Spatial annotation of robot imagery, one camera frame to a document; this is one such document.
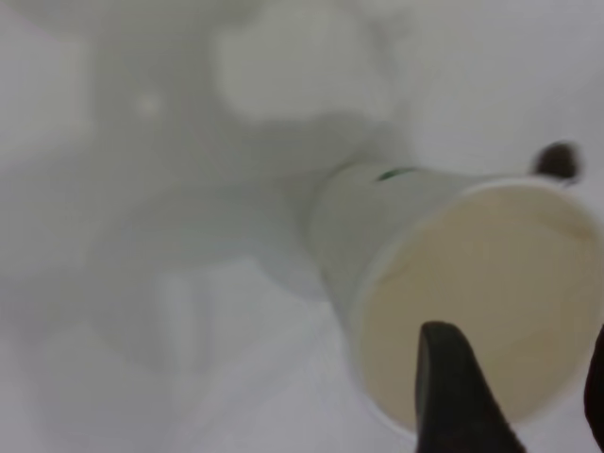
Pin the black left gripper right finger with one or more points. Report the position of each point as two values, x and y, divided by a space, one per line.
595 387

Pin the white paper coffee cup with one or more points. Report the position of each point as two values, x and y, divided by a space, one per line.
377 226

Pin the dark brown coffee stain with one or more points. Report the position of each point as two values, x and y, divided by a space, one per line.
557 162

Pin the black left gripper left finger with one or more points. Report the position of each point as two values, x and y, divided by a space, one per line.
453 396

